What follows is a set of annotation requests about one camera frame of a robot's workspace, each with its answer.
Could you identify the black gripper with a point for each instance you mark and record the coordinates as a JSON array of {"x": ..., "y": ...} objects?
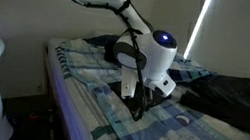
[{"x": 152, "y": 94}]

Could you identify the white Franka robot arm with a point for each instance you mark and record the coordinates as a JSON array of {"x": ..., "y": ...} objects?
[{"x": 157, "y": 58}]

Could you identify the blue plaid bed sheet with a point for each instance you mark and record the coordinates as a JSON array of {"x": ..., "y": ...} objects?
[{"x": 168, "y": 137}]

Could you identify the teal striped cloth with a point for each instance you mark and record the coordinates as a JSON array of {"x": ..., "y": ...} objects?
[{"x": 195, "y": 76}]

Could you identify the dark blue pillow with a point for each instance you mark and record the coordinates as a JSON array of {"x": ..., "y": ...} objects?
[{"x": 102, "y": 39}]

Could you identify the large black garment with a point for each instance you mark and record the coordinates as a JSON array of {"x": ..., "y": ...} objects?
[{"x": 238, "y": 101}]

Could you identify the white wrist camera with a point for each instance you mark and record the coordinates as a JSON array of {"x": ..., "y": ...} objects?
[{"x": 128, "y": 82}]

